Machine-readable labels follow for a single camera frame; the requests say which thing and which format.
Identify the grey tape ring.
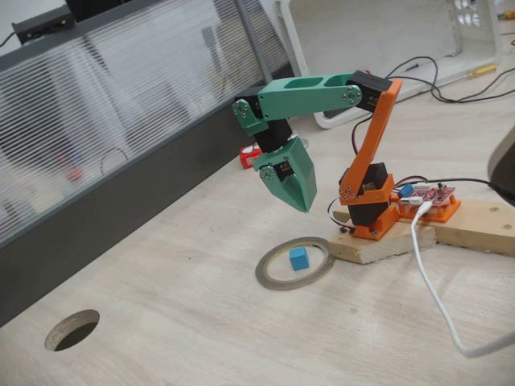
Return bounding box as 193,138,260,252
254,236,336,291

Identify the white USB cable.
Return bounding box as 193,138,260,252
410,202,515,359

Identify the servo wire at upper arm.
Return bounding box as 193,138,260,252
352,113,378,157

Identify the grey rounded blurry object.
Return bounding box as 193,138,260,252
486,125,515,202

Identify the black power cable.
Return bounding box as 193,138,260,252
426,178,515,202

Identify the black monitor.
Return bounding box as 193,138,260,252
65,0,134,23

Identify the blurred red object behind panel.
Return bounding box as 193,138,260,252
60,154,86,183

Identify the small red box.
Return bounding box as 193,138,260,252
240,144,262,170

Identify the yellow handled screwdriver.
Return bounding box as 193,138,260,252
450,63,499,81

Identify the wooden base block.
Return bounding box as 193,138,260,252
328,208,439,265

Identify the servo wire loop at base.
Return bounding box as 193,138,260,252
327,195,357,235

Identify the blue cube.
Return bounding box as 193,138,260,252
288,247,311,271

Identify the black cable loop behind panel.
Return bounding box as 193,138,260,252
99,147,130,178

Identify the long wooden plank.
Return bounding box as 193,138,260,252
435,199,515,257

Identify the red circuit board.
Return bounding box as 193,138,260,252
398,183,458,208

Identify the frosted ribbed partition panel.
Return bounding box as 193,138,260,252
0,0,301,329

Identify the black device box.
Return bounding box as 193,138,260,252
10,6,76,44

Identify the thin black cable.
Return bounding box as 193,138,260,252
392,66,515,104
385,55,515,104

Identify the white plastic crate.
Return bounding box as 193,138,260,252
275,0,504,129

